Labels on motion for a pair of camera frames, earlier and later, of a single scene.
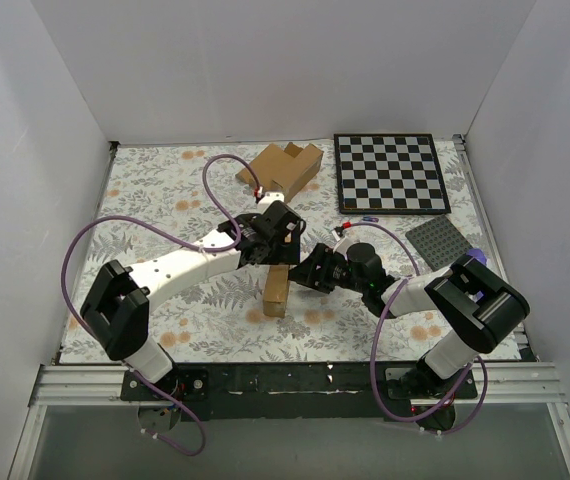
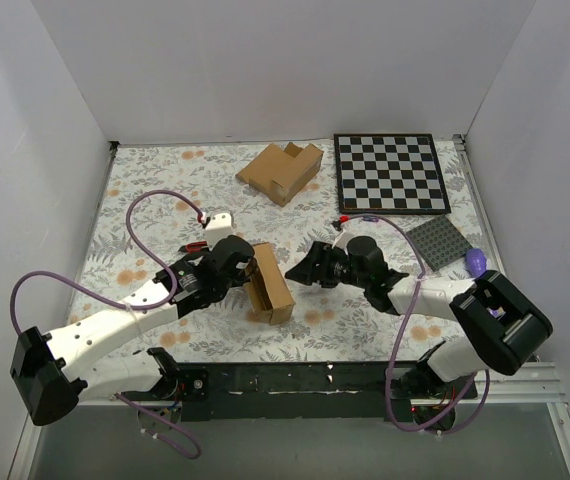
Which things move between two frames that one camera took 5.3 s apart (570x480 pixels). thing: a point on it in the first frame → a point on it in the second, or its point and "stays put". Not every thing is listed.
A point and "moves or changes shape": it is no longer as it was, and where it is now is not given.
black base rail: x=308 y=389 stays put
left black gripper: x=275 y=251 → x=241 y=262
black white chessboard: x=389 y=174 stays put
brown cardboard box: x=275 y=291 moves or changes shape
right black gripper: x=318 y=267 stays put
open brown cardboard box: x=284 y=171 stays put
